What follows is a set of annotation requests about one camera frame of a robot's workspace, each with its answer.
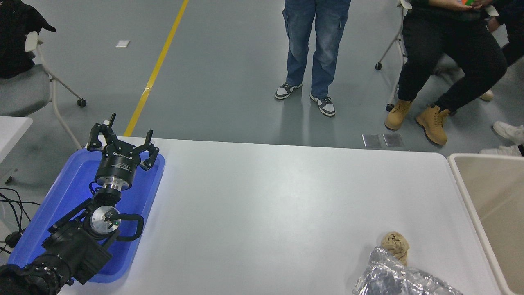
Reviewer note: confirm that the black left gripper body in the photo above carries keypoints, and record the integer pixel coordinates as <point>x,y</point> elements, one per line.
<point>116,166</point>

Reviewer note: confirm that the grey wheeled chair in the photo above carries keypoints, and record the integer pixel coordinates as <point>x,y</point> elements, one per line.
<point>24,90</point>

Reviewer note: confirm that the blue plastic tray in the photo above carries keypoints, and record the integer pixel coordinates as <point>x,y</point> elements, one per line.
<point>65,184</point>

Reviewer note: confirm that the seated person's left hand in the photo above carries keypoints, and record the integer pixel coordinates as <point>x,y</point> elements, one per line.
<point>483,3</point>

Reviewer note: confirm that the small white side table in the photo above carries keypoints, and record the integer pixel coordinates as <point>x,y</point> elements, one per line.
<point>12,131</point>

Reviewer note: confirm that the seated person's right hand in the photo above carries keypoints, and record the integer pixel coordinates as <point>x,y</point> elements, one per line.
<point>446,3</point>

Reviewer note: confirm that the standing person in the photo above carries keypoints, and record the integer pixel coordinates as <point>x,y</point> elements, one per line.
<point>303,41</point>

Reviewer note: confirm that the black jacket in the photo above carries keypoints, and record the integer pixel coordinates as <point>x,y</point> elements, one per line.
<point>16,41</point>

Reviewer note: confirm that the crumpled tan paper ball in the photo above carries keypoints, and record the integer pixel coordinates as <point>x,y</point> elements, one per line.
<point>395,243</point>

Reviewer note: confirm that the metal floor plate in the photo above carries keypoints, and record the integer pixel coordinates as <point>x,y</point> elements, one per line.
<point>371,140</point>
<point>393,139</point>

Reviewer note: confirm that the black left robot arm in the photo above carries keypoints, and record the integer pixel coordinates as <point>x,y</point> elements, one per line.
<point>73,246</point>

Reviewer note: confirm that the crumpled silver foil tray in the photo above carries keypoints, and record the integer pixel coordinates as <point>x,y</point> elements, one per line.
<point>389,278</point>

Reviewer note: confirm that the white-framed wheeled chair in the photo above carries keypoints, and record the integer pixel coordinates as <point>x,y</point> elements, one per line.
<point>378,65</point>

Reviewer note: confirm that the seated person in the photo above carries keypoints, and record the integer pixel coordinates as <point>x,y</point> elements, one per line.
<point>442,41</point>

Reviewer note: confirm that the large pale bin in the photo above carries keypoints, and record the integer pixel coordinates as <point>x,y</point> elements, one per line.
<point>491,196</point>

